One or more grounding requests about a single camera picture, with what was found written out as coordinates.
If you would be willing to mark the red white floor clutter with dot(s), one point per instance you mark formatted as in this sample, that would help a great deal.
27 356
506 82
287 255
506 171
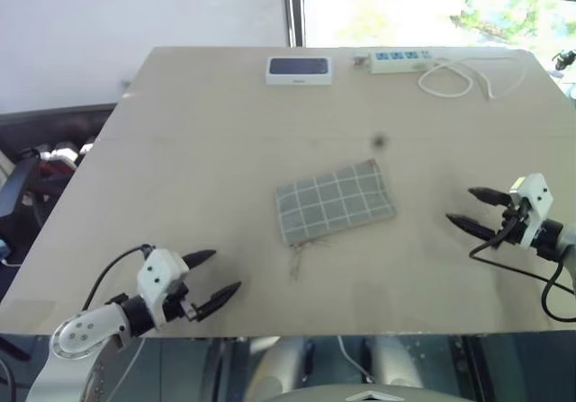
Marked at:
60 154

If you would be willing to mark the grey checked cloth pouch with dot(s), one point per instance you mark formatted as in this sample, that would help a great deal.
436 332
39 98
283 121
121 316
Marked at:
335 202

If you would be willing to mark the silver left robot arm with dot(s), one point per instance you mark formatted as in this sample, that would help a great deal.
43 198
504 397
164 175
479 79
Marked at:
96 325

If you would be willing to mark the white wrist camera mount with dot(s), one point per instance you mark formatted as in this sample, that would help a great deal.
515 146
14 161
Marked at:
157 271
536 195

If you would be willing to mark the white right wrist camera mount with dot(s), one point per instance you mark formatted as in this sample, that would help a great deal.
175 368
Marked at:
536 195

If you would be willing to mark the silver robot torso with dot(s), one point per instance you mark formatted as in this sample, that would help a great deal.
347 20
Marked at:
360 395

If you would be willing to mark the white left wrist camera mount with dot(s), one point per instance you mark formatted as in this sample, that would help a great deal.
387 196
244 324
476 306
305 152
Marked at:
157 271

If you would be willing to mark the black device by window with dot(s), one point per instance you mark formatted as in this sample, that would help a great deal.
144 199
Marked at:
563 58

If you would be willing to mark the white phone box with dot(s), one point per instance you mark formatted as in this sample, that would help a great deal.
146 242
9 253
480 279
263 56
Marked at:
299 70

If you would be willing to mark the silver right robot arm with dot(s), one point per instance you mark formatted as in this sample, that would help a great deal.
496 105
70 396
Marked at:
558 240

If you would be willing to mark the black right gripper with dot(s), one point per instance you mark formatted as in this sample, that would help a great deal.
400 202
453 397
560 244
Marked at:
514 226

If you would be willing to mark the small grey plug adapter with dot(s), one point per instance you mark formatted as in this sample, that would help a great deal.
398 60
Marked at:
358 60

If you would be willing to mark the white blue power strip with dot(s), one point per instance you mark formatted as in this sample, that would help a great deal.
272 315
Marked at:
398 60

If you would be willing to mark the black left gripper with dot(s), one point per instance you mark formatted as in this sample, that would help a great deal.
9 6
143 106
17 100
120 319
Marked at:
174 306

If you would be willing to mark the dark window frame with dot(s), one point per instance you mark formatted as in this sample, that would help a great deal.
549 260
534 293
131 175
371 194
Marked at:
292 11

